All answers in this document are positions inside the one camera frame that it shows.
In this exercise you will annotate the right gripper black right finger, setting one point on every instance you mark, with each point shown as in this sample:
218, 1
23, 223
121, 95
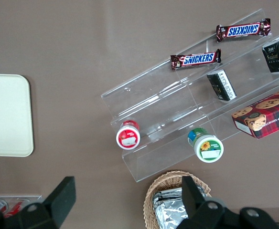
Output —
196, 205

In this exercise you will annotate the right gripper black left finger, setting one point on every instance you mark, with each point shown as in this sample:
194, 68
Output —
58, 202

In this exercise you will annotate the light wicker basket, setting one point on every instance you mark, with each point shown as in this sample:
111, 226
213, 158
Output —
151, 202

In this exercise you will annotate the cream rectangular plastic tray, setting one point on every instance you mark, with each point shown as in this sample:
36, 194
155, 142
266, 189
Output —
8, 114

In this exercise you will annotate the clear acrylic bottle rack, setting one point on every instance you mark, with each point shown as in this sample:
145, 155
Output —
34, 198

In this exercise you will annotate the foil wrapped pack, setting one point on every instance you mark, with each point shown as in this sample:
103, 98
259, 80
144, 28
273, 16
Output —
168, 214

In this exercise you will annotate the green lidded small jar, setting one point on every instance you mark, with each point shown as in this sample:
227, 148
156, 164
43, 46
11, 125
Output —
207, 148

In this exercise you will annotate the red lidded small jar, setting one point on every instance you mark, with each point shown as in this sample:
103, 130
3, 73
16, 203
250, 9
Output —
128, 138

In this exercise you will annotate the clear acrylic tiered display stand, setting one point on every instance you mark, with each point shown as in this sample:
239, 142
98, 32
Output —
168, 100

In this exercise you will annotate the red tartan cookie box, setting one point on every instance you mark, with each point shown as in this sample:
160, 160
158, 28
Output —
266, 114

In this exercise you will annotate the small black tea box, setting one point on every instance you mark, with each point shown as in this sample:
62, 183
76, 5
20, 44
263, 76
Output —
276, 56
222, 85

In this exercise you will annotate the Snickers chocolate bar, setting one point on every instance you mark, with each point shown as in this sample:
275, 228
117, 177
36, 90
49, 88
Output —
243, 29
195, 59

